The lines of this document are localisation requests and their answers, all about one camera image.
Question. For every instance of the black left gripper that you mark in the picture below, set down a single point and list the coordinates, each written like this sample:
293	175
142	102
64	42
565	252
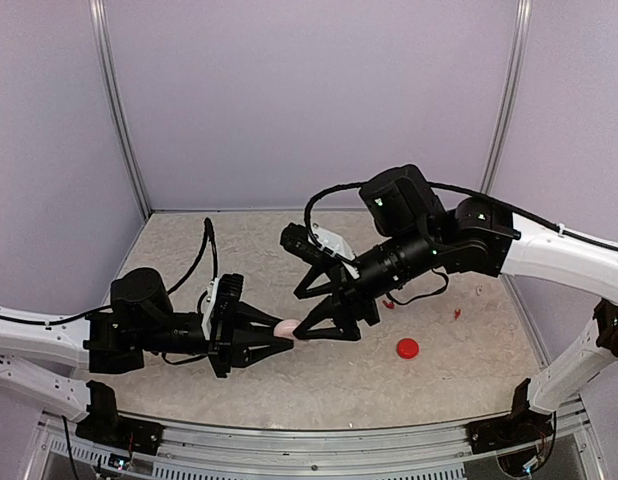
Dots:
244	357

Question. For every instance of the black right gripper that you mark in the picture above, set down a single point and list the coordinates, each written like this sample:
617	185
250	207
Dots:
328	308

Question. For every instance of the pink round lid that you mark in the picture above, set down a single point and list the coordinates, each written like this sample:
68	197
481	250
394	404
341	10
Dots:
286	328

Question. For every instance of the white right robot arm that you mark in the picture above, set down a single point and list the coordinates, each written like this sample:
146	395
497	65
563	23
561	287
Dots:
481	235

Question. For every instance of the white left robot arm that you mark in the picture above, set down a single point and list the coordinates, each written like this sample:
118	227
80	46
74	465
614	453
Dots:
140	319

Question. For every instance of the red round object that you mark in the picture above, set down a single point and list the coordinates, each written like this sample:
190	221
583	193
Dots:
407	348

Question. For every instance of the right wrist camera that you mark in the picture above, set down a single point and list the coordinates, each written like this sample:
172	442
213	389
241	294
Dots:
318	247

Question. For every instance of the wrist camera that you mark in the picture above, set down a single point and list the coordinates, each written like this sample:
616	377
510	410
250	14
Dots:
318	247
219	307

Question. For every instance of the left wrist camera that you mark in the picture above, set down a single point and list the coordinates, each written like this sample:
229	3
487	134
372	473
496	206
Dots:
219	307

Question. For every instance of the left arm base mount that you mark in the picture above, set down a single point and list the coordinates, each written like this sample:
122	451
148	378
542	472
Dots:
125	433

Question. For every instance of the front aluminium rail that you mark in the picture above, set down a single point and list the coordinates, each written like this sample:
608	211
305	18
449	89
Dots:
191	450

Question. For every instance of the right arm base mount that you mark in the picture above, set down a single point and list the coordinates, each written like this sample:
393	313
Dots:
507	431

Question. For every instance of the right aluminium frame post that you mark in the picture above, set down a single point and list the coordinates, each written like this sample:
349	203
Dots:
509	95

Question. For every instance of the aluminium frame post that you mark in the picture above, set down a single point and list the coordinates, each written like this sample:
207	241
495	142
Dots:
104	50
509	95

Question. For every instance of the left aluminium frame post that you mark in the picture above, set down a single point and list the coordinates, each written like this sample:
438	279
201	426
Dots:
104	50

